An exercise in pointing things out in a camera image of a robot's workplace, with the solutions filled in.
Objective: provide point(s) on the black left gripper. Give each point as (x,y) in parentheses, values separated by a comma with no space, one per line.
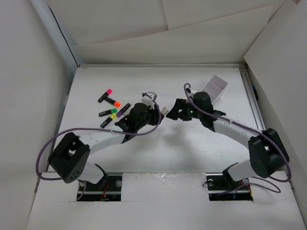
(155,115)

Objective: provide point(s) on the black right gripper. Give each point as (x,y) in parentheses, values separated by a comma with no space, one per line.
(174,114)

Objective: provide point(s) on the boxed white eraser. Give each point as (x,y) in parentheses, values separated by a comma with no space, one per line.
(164,111)

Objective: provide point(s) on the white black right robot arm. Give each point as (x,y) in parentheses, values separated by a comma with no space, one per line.
(194,148)

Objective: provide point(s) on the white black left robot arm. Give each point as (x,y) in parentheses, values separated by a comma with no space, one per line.
(69,158)

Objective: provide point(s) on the purple highlighter marker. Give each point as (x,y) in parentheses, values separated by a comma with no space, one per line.
(123,110)

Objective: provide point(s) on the orange highlighter marker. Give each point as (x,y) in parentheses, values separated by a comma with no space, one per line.
(113,102)

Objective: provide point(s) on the yellow highlighter marker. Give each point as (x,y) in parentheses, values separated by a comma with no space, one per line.
(108,120)

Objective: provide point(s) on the green highlighter marker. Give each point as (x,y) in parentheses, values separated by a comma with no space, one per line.
(107,112)

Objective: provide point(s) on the pink highlighter marker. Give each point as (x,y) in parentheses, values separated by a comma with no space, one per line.
(105,95)

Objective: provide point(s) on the white divided container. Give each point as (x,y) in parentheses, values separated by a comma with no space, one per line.
(215,87)

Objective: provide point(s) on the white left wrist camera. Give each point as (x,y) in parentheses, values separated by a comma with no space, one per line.
(149,99)

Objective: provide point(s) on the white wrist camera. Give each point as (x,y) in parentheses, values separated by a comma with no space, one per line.
(191,91)
(149,99)

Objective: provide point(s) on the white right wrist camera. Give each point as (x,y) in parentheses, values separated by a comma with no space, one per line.
(191,91)

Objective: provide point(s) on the aluminium table edge rail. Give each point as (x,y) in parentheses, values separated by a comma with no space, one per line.
(251,97)

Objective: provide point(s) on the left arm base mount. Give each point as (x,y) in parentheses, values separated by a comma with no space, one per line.
(108,189)

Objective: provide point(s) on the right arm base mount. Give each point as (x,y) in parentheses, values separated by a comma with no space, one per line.
(221,187)

